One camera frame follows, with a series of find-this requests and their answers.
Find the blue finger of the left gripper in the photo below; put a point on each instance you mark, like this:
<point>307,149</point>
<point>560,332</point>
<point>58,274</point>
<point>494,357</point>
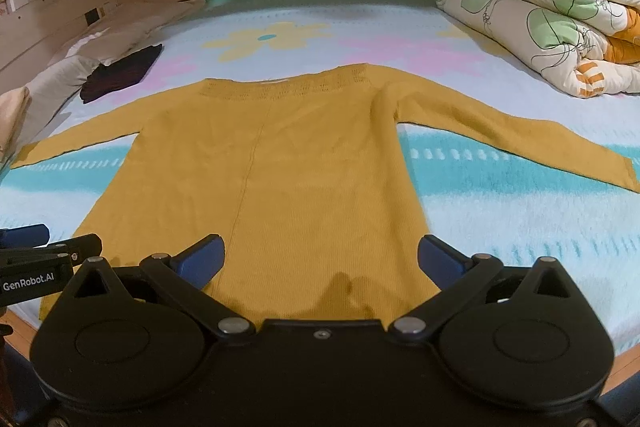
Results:
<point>24,237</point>

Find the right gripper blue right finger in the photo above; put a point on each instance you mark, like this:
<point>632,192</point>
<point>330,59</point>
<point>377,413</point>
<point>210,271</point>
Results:
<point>450,270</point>

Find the grey white pillow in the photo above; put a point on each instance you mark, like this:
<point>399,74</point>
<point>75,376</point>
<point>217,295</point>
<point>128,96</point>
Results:
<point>26,110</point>

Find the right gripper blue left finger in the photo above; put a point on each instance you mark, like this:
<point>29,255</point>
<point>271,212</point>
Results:
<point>190,270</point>

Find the floral white rolled duvet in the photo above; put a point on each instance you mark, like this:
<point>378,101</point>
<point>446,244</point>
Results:
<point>584,48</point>

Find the folded dark striped garment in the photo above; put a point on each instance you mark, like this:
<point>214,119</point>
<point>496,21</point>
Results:
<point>125,73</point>

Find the black wall socket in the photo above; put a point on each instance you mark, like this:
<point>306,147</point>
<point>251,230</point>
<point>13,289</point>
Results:
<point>92,16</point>

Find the mustard yellow knit sweater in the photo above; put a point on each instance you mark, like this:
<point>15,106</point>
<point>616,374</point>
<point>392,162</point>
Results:
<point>304,181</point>

